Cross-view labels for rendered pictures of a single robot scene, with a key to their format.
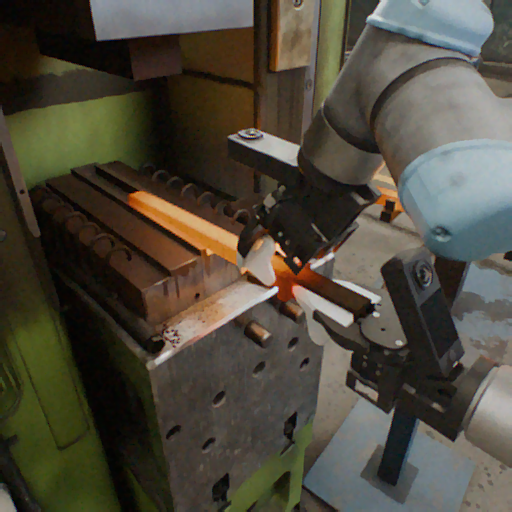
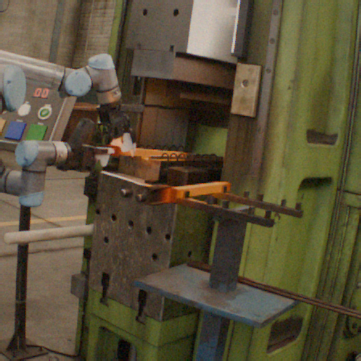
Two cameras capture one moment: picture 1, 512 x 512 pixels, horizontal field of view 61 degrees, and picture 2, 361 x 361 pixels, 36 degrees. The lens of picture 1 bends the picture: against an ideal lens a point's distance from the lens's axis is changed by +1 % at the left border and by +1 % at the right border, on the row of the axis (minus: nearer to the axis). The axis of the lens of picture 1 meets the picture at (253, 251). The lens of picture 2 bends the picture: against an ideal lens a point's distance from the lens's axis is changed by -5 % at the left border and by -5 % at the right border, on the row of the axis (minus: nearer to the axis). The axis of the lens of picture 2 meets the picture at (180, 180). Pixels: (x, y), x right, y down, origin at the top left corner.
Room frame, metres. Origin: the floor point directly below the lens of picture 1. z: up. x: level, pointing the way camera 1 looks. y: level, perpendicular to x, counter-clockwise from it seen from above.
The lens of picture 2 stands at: (0.42, -1.96, 1.23)
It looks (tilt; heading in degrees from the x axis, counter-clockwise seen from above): 9 degrees down; 83
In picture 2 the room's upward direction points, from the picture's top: 8 degrees clockwise
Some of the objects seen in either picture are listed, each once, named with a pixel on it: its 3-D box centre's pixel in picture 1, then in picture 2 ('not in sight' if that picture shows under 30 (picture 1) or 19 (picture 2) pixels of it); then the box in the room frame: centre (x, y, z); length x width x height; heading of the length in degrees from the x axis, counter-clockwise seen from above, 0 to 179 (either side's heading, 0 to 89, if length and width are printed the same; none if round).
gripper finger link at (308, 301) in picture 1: (318, 322); not in sight; (0.36, -0.07, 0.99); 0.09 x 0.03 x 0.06; 47
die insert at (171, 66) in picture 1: (100, 41); (199, 92); (0.70, 0.23, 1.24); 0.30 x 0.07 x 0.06; 44
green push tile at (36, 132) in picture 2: not in sight; (36, 134); (0.11, 0.27, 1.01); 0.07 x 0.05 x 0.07; 159
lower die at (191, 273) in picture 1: (129, 223); (177, 165); (0.66, 0.22, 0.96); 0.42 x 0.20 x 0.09; 44
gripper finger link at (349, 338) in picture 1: (353, 329); not in sight; (0.33, -0.10, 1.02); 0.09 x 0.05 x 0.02; 47
